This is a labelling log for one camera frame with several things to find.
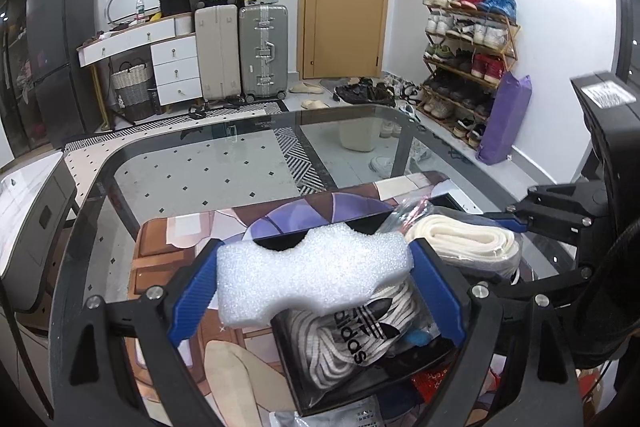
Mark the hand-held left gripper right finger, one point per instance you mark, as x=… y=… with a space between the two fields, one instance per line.
x=435 y=287

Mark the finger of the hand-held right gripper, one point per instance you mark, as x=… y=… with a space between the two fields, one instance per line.
x=560 y=212
x=550 y=284

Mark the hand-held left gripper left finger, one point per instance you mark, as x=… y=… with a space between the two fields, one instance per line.
x=192 y=302

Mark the cream fabric band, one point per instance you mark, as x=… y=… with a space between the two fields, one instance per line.
x=460 y=237

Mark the black cardboard box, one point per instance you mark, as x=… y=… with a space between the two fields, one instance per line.
x=380 y=374

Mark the bag of white shoelaces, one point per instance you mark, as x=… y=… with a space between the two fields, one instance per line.
x=340 y=337

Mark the white foam block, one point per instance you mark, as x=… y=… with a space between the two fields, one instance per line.
x=310 y=267

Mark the printed desk mat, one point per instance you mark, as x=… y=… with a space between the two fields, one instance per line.
x=225 y=357

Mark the purple bag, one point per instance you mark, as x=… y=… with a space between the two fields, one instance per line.
x=502 y=122

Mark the loose scattered sneakers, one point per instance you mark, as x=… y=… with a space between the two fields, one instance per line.
x=382 y=164

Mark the white trash bin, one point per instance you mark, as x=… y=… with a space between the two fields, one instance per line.
x=357 y=137

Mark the black white striped rug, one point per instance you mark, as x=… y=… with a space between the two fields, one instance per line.
x=300 y=157

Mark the beige side cabinet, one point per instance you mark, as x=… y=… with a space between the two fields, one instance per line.
x=20 y=357

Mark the wooden shoe rack with shoes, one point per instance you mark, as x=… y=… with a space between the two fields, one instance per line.
x=465 y=57

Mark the grey white low cabinet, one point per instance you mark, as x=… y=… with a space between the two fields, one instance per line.
x=30 y=217

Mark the beige slipper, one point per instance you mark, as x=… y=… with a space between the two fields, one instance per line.
x=307 y=87
x=315 y=104

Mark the wicker basket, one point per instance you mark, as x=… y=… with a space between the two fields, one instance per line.
x=131 y=89

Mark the white dresser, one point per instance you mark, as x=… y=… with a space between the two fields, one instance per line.
x=175 y=72

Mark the beige suitcase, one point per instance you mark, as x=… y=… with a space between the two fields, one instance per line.
x=217 y=52

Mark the silver suitcase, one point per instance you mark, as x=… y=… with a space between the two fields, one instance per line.
x=262 y=52

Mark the white round container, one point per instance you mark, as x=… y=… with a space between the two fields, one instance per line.
x=184 y=24

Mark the dark grey refrigerator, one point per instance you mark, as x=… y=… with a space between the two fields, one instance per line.
x=60 y=57

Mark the black storage box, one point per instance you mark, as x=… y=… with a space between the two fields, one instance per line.
x=176 y=6

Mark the water bottle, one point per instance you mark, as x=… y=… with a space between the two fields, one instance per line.
x=140 y=9

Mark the tall dark glass cabinet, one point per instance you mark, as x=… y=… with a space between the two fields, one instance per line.
x=15 y=57

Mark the oval metal frame mirror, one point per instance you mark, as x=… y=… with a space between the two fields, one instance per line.
x=109 y=9

